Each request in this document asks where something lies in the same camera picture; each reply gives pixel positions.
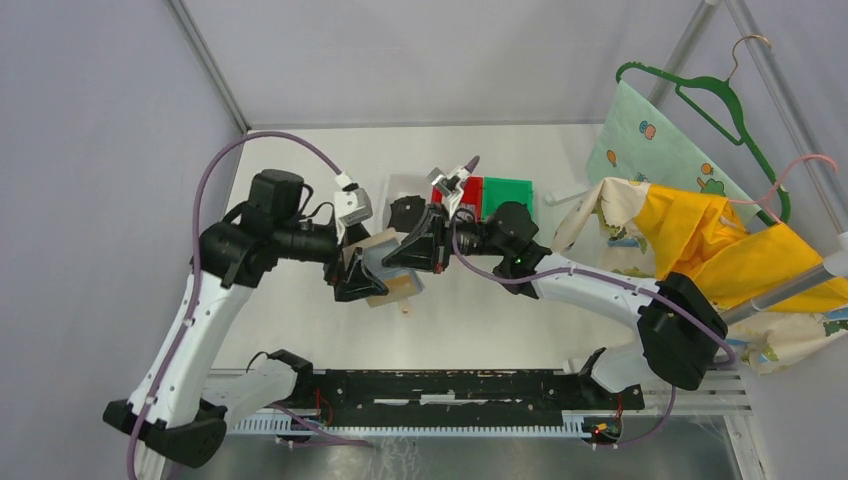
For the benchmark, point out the light green cartoon cloth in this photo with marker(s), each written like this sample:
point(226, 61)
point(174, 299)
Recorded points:
point(639, 143)

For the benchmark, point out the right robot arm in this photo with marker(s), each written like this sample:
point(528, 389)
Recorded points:
point(679, 334)

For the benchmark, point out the cream cartoon print cloth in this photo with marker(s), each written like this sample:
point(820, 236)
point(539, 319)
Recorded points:
point(770, 341)

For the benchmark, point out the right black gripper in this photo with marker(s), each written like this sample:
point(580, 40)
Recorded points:
point(428, 247)

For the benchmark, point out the white plastic bin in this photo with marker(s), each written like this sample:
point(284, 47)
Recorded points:
point(397, 186)

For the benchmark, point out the metal clothes rail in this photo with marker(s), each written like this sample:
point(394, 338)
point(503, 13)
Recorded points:
point(833, 266)

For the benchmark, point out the green plastic bin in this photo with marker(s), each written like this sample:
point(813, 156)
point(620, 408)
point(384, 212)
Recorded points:
point(497, 191)

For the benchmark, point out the yellow cloth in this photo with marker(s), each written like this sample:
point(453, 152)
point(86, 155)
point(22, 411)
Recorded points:
point(701, 237)

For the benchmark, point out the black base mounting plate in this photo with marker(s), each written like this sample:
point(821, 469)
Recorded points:
point(459, 398)

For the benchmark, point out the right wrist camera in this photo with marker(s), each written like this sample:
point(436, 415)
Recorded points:
point(451, 185)

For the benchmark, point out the black VIP cards stack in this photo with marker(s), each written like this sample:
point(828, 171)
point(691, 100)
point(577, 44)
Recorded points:
point(405, 213)

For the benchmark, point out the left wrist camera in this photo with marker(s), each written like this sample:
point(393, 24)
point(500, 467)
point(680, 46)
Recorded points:
point(351, 203)

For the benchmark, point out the aluminium rail frame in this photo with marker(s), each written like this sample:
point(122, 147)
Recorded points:
point(721, 393)

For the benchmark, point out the white slotted cable duct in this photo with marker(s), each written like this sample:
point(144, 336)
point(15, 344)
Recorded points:
point(267, 422)

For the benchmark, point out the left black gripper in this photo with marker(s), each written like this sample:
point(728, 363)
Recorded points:
point(356, 281)

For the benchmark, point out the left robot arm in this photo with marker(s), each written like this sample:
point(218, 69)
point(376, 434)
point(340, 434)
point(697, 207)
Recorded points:
point(177, 414)

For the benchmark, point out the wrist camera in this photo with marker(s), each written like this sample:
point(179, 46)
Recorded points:
point(351, 203)
point(451, 185)

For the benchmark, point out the red plastic bin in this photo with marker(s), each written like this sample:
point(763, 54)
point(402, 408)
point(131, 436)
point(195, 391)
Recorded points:
point(470, 205)

